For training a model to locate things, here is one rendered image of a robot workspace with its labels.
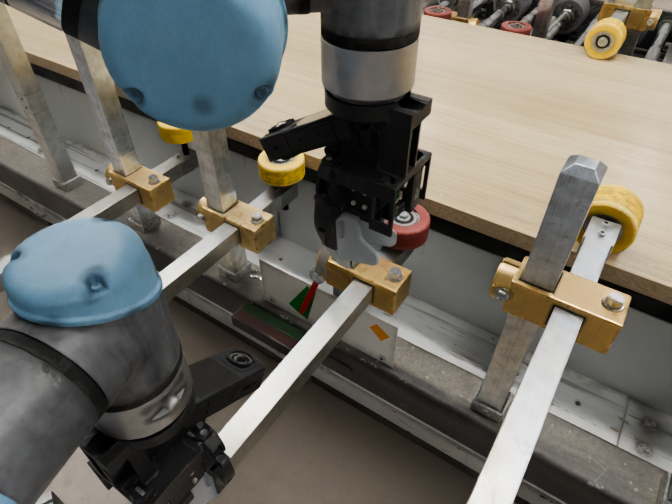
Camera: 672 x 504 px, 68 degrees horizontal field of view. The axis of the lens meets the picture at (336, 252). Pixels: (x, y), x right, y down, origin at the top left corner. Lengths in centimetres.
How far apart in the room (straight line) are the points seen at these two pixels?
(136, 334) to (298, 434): 125
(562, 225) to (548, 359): 13
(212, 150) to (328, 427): 99
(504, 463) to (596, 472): 35
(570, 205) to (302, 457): 115
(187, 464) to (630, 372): 72
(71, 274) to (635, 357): 82
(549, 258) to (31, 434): 46
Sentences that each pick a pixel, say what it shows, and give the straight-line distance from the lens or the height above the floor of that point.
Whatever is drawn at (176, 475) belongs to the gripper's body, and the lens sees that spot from 45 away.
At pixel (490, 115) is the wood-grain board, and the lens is 105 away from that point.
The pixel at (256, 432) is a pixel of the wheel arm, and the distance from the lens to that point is 58.
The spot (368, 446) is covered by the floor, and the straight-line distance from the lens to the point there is 152.
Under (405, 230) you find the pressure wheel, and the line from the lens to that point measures 71.
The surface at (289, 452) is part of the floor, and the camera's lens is 151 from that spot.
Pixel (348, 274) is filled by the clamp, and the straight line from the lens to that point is 70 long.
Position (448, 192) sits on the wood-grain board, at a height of 90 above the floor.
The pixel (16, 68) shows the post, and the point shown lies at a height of 98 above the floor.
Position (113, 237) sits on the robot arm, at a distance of 31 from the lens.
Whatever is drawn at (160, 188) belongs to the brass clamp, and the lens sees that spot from 97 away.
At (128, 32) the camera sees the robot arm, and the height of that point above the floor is 130.
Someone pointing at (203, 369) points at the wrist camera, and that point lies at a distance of 47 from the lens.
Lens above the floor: 136
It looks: 43 degrees down
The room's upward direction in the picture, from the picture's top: straight up
